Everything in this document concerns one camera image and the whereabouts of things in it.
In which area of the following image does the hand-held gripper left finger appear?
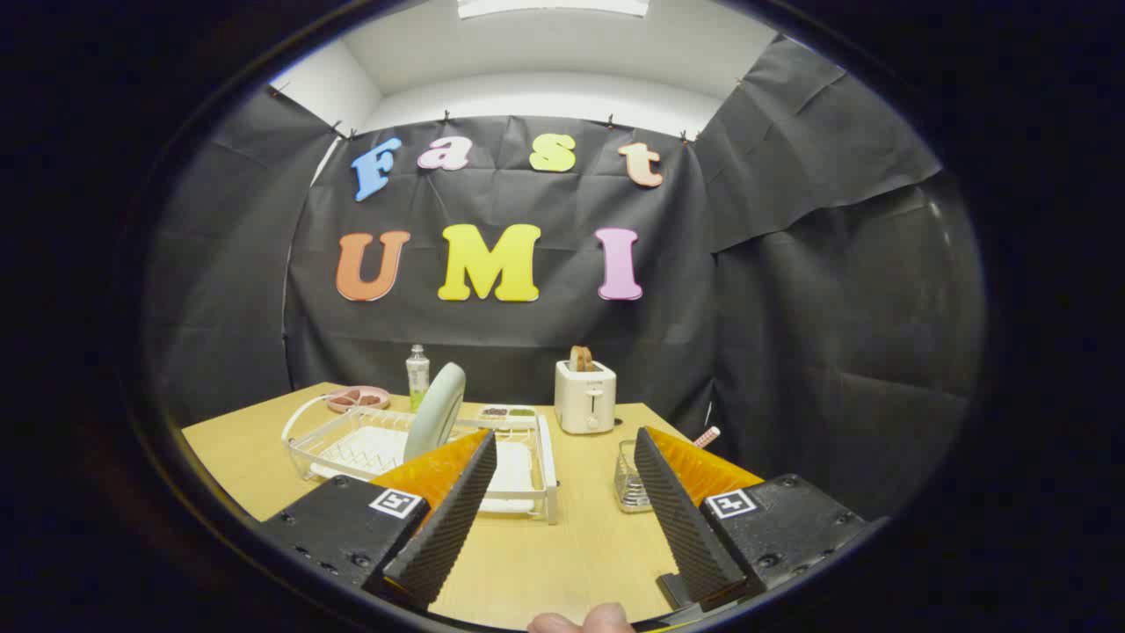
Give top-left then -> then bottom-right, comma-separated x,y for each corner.
258,428 -> 498,611

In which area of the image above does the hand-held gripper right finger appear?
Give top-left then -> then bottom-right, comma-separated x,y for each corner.
634,426 -> 869,612

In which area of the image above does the metal wire basket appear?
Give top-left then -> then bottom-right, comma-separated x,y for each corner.
613,439 -> 656,513

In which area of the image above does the light green plate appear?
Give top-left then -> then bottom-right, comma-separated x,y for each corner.
403,362 -> 467,464

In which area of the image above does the white wire dish rack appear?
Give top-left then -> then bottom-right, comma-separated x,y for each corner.
281,393 -> 560,525

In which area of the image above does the pink oval plate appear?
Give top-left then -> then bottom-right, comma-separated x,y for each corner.
325,385 -> 392,414

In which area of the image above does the white drip tray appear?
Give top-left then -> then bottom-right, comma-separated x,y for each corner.
316,426 -> 537,513

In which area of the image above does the clear bottle with green drink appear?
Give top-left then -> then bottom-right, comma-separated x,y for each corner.
405,344 -> 432,412

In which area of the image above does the white toaster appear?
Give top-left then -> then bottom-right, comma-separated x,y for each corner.
554,359 -> 618,435

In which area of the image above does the black backdrop cloth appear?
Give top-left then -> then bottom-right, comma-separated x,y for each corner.
145,35 -> 987,520

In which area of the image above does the ceiling light panel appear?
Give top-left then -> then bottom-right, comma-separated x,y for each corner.
457,0 -> 651,20

